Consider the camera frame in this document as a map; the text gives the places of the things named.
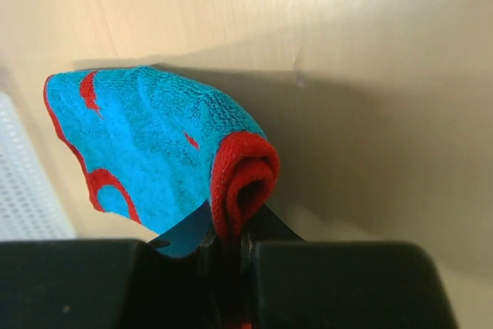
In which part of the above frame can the white plastic basket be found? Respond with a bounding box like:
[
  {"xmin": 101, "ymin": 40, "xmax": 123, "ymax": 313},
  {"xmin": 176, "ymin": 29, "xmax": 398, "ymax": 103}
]
[{"xmin": 0, "ymin": 92, "xmax": 76, "ymax": 242}]

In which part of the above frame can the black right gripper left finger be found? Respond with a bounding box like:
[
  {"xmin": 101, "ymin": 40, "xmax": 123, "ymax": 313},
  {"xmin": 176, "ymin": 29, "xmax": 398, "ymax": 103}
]
[{"xmin": 0, "ymin": 201, "xmax": 216, "ymax": 329}]

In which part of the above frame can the red patterned towel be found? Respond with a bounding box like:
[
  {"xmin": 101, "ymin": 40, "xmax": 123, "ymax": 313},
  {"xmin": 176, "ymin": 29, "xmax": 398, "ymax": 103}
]
[{"xmin": 43, "ymin": 66, "xmax": 280, "ymax": 328}]

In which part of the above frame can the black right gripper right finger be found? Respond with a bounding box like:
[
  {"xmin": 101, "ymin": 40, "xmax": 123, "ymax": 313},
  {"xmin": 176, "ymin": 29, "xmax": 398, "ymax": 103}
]
[{"xmin": 242, "ymin": 206, "xmax": 458, "ymax": 329}]

